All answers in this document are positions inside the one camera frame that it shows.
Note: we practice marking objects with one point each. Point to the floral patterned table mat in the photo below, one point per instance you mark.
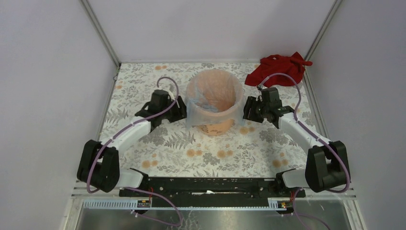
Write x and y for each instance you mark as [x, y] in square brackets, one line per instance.
[249, 149]

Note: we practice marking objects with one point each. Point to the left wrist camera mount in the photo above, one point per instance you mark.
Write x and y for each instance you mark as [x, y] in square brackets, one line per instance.
[171, 95]

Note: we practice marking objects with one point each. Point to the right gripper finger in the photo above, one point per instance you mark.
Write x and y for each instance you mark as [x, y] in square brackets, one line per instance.
[251, 103]
[249, 114]

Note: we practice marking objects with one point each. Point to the red crumpled cloth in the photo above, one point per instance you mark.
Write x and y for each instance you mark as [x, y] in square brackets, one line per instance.
[286, 70]

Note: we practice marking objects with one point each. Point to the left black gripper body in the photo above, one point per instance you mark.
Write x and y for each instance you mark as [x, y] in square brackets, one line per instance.
[169, 113]

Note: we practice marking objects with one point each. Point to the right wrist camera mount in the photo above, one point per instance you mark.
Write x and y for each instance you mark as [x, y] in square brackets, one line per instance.
[261, 89]

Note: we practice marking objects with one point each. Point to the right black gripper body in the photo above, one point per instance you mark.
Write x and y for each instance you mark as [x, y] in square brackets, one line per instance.
[260, 111]

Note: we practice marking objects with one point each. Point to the white slotted cable duct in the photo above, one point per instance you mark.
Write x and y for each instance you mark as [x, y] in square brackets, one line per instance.
[200, 204]

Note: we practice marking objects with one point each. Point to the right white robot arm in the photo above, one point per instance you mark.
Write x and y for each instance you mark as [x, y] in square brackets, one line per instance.
[327, 167]

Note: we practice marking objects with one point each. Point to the orange plastic trash bin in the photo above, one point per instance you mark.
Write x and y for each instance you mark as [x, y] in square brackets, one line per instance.
[215, 104]

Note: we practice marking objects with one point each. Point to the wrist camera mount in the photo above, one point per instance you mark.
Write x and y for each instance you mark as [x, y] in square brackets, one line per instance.
[261, 89]
[171, 95]

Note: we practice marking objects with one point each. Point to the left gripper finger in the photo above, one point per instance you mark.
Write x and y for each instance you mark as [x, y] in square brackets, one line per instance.
[178, 116]
[181, 107]

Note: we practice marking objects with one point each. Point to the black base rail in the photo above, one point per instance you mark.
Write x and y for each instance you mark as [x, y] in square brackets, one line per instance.
[219, 189]

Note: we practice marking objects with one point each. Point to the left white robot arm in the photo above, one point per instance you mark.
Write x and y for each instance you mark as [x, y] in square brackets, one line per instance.
[99, 164]

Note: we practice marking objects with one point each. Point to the light blue trash bag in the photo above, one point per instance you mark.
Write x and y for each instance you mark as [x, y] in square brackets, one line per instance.
[203, 109]

